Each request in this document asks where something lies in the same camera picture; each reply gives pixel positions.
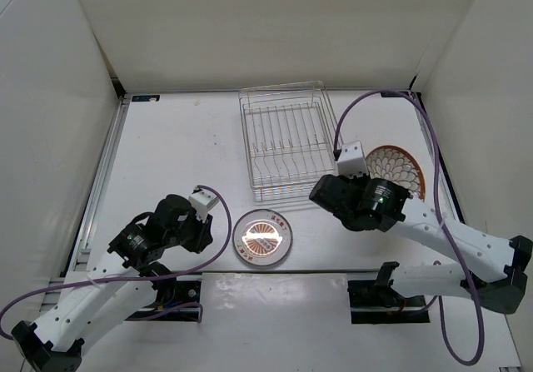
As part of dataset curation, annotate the orange sunburst plate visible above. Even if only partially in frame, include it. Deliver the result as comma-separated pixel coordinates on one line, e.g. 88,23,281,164
232,208,294,269

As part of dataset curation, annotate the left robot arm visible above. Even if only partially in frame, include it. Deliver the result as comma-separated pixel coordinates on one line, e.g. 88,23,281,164
12,188,218,371

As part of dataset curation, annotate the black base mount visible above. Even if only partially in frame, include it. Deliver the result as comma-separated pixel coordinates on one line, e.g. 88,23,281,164
347,280,430,325
127,275,202,322

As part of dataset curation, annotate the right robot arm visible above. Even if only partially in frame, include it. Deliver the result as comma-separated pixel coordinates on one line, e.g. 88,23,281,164
309,175,532,315

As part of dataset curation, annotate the aluminium table edge rail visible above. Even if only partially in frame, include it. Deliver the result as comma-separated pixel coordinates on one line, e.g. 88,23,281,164
48,96,129,288

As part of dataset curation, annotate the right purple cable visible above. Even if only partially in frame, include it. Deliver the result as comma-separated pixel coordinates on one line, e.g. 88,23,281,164
334,90,484,365

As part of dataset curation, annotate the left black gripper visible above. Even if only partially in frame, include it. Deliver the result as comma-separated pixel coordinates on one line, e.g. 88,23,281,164
164,204,214,253

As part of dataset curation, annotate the purple cable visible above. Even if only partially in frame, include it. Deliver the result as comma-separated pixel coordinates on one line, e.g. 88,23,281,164
334,90,484,365
0,184,233,340

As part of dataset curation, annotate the left corner label sticker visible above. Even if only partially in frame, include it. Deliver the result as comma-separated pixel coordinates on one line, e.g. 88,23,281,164
131,95,160,102

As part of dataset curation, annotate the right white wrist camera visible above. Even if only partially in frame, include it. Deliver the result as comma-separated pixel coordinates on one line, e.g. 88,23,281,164
334,141,369,178

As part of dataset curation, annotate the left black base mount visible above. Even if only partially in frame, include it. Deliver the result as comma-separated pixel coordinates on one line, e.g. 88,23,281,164
127,275,202,322

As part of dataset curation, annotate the corner label sticker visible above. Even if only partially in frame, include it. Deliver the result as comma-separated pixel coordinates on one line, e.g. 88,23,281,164
391,91,411,97
131,95,160,102

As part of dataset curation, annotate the flower pattern plate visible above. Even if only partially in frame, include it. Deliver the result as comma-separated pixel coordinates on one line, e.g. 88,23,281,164
365,145,426,201

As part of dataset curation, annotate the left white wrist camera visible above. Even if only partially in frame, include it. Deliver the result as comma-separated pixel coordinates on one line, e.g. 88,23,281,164
188,186,219,223

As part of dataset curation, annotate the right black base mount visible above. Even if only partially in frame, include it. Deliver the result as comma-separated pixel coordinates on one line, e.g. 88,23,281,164
347,280,430,325

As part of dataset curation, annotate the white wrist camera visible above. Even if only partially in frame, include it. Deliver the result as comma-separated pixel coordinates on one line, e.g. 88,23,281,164
188,186,219,223
334,141,369,178

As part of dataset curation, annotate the metal wire dish rack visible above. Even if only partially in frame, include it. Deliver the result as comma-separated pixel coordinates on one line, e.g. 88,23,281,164
238,81,337,202

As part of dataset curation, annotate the right corner label sticker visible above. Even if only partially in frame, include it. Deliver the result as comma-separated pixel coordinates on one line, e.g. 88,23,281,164
391,91,411,97

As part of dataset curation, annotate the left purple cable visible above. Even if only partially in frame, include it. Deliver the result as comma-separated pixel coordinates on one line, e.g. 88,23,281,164
0,184,233,340

